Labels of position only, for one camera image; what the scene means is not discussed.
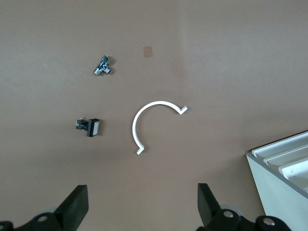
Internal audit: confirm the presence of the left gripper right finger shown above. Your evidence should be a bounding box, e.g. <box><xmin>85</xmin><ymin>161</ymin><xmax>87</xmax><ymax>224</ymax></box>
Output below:
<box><xmin>197</xmin><ymin>183</ymin><xmax>291</xmax><ymax>231</ymax></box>

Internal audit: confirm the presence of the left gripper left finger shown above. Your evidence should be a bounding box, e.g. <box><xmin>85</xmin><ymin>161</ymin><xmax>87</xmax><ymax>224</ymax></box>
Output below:
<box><xmin>0</xmin><ymin>184</ymin><xmax>89</xmax><ymax>231</ymax></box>

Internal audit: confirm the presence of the white drawer cabinet housing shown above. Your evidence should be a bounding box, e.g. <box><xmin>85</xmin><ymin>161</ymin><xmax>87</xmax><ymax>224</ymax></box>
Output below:
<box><xmin>245</xmin><ymin>130</ymin><xmax>308</xmax><ymax>231</ymax></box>

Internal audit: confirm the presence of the white plastic drawer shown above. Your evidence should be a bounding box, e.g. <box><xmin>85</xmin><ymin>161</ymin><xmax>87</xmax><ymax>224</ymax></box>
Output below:
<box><xmin>278</xmin><ymin>160</ymin><xmax>308</xmax><ymax>193</ymax></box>
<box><xmin>251</xmin><ymin>133</ymin><xmax>308</xmax><ymax>159</ymax></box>
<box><xmin>263</xmin><ymin>144</ymin><xmax>308</xmax><ymax>169</ymax></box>

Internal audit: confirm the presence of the white curved plastic clip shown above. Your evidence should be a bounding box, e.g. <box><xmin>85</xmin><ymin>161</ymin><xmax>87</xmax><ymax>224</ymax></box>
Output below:
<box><xmin>132</xmin><ymin>100</ymin><xmax>188</xmax><ymax>155</ymax></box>

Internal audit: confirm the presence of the small chrome valve fitting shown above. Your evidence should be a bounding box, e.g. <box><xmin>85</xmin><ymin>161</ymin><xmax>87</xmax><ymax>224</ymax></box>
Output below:
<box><xmin>93</xmin><ymin>55</ymin><xmax>113</xmax><ymax>77</ymax></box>

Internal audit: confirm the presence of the brown tape patch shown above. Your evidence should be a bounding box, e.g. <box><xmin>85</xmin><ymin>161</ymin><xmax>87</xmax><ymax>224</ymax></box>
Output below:
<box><xmin>142</xmin><ymin>45</ymin><xmax>154</xmax><ymax>58</ymax></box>

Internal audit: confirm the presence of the black square button switch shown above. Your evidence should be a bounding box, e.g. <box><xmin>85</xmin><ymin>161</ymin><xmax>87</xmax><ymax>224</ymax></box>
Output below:
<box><xmin>74</xmin><ymin>117</ymin><xmax>101</xmax><ymax>138</ymax></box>

